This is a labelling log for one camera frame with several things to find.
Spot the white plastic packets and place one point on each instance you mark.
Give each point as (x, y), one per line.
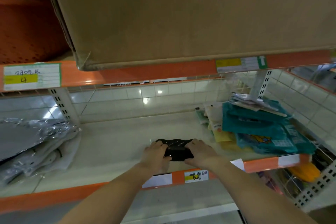
(56, 153)

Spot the white shelf orange edge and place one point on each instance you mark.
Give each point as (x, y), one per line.
(115, 134)

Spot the blank white label strip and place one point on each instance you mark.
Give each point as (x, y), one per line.
(157, 180)
(288, 160)

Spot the yellow bag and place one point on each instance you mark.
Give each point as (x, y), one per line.
(305, 171)

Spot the person's right hand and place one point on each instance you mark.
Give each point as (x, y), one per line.
(204, 154)

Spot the yellow packet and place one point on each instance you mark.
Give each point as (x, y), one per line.
(221, 136)

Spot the plain teal packet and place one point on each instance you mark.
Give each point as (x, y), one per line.
(249, 120)

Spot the person's right fingers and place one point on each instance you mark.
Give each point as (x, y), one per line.
(193, 145)

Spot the white green packet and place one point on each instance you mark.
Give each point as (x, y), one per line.
(201, 116)

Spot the white paper slip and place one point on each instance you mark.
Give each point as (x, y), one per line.
(237, 164)

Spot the person's right forearm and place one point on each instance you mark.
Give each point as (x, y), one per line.
(252, 195)

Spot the handwritten yellow price label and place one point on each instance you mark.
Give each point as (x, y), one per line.
(196, 176)

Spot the small silver packets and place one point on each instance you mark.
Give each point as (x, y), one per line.
(249, 101)

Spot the orange perforated back panel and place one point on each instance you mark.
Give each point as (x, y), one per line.
(23, 21)

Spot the black plastic packet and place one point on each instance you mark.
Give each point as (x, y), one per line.
(177, 149)

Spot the orange metal shelf board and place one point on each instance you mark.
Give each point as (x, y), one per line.
(162, 72)

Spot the large brown cardboard box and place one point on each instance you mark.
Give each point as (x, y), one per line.
(157, 21)

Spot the person's left forearm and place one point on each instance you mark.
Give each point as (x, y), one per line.
(110, 197)

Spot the yellow green price label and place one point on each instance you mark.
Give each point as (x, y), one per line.
(240, 63)

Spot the silver foil packets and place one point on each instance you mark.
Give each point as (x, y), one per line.
(28, 134)

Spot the person's left fingers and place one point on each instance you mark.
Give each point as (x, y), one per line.
(164, 149)

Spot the teal cartoon print packet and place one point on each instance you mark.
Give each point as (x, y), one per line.
(273, 139)

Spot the person's left hand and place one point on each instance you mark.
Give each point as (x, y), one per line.
(153, 157)

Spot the white green price label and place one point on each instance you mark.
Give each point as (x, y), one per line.
(31, 76)

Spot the white slotted shelf upright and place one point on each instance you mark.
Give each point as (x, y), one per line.
(63, 105)
(265, 83)

